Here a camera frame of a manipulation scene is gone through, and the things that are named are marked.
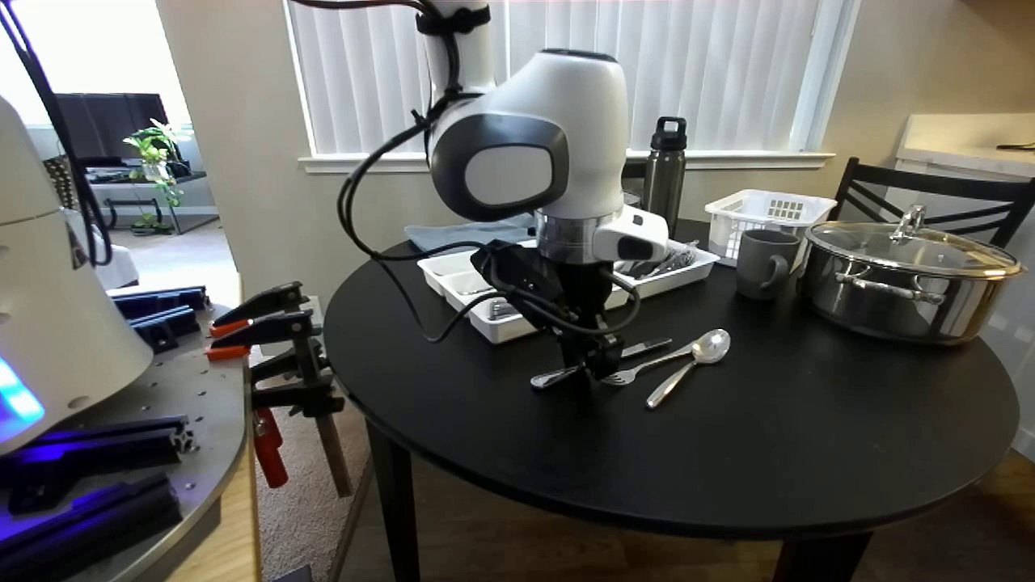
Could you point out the black round table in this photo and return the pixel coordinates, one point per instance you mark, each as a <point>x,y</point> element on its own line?
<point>811,433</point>

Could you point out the white kitchen counter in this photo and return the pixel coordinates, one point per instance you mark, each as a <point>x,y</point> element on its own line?
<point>960,142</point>

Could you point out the white cutlery tray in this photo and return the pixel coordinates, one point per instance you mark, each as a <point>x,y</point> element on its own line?
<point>498,329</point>

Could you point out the silver spoon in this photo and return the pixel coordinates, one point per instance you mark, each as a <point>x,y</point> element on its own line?
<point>714,343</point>

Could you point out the blue dish cloth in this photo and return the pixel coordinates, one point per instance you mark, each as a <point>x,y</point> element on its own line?
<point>440,234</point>

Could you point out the stainless steel pot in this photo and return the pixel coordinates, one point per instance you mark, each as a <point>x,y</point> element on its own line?
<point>893,313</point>

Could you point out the silver fork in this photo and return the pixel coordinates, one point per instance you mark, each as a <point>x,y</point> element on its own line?
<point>649,367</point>

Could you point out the glass pot lid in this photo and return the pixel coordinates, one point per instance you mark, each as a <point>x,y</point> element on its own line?
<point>918,252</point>

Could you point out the black wooden chair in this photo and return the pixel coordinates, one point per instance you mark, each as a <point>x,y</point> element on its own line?
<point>927,176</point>

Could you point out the dark water bottle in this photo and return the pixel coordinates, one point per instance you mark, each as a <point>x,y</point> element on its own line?
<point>663,173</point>

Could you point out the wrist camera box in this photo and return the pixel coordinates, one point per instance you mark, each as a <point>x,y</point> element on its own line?
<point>634,229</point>

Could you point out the white window blinds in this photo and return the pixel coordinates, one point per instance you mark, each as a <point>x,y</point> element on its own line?
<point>699,67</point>

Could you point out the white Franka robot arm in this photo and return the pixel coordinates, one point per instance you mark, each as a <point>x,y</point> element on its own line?
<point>560,118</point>

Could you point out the white window sill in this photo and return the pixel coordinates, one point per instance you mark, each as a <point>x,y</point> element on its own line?
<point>754,163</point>

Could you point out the white plastic basket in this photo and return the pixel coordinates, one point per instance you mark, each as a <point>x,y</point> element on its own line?
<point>776,206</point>

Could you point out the green house plant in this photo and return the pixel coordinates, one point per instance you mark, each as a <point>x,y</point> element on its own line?
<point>158,163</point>

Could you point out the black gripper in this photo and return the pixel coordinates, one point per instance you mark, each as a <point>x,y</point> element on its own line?
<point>584,293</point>

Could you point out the black monitor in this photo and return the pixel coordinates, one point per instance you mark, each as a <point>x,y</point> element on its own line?
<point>108,129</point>

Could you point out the grey mug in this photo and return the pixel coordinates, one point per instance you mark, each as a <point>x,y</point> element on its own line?
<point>768,262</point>

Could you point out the black orange-tipped clamp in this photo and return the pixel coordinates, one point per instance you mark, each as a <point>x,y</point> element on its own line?
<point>270,338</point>
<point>262,299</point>

